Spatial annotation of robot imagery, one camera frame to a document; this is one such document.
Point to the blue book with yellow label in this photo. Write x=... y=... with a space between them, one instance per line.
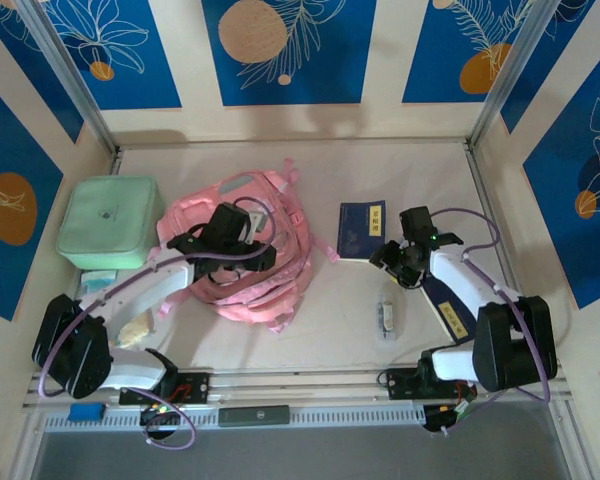
x=355 y=235
x=452 y=317

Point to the pink school backpack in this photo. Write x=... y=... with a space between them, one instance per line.
x=260 y=300

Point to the clear stationery pouch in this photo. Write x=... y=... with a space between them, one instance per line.
x=388 y=317

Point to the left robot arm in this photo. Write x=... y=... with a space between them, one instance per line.
x=145 y=290

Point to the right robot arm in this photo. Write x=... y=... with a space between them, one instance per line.
x=455 y=280

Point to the blue tissue pack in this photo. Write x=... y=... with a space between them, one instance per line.
x=97 y=284

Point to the mint green square case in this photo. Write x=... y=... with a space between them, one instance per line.
x=105 y=225

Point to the yellow snack packet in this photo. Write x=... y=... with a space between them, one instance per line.
x=132 y=332

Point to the dark grey bar device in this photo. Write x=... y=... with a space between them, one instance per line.
x=254 y=416

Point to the small blue block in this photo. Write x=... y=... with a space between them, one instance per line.
x=86 y=411

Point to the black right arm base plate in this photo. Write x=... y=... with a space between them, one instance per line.
x=400 y=382

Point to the aluminium front rail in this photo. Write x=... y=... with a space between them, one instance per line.
x=300 y=387

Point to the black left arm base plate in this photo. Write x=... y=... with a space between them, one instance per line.
x=195 y=387

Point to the aluminium frame post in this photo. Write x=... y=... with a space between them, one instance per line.
x=511 y=75
x=69 y=75

